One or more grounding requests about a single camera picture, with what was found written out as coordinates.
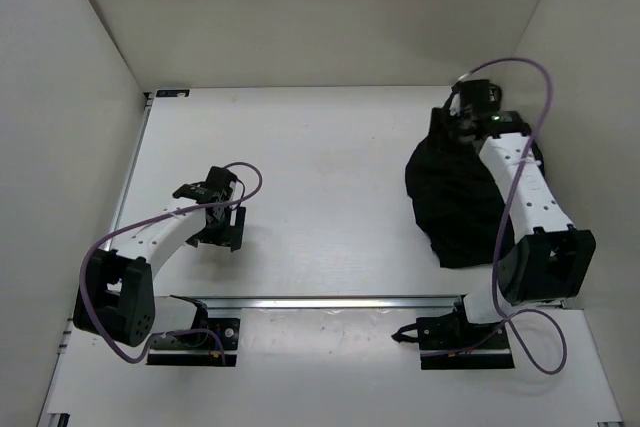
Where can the aluminium front table rail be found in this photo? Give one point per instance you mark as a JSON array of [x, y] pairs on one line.
[[328, 302]]

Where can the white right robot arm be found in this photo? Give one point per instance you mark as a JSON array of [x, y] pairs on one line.
[[539, 254]]

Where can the aluminium left table rail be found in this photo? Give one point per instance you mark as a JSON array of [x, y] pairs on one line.
[[149, 96]]

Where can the black pleated skirt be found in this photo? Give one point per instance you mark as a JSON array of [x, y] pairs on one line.
[[455, 200]]

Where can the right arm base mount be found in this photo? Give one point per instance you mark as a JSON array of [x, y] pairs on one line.
[[450, 342]]

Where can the left corner label sticker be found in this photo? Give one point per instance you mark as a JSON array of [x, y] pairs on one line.
[[172, 93]]

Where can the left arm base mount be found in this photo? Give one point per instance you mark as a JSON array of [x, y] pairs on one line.
[[188, 334]]

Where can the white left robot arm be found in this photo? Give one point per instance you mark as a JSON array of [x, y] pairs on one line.
[[116, 295]]

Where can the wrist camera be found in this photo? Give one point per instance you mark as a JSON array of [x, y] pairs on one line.
[[222, 179], [476, 97]]

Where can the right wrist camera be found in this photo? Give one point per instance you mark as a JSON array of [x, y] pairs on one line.
[[476, 97]]

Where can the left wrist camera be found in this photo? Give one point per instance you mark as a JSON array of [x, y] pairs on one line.
[[222, 179]]

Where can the aluminium table rail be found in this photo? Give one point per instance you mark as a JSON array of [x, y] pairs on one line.
[[149, 96], [328, 302]]

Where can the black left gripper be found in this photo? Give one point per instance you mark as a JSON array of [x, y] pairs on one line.
[[227, 236]]

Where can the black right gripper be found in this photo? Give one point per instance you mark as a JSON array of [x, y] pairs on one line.
[[441, 122]]

